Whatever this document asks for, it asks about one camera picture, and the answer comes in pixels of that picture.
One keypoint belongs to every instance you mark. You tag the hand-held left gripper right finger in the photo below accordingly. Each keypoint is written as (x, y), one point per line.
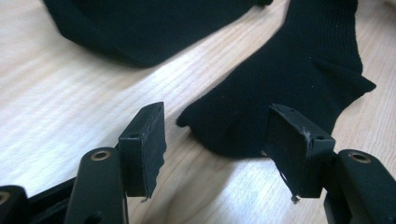
(295, 152)

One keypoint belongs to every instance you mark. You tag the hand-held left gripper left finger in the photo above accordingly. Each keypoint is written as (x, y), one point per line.
(144, 152)

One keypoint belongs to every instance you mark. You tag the black sock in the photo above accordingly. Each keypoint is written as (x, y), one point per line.
(149, 28)
(280, 81)

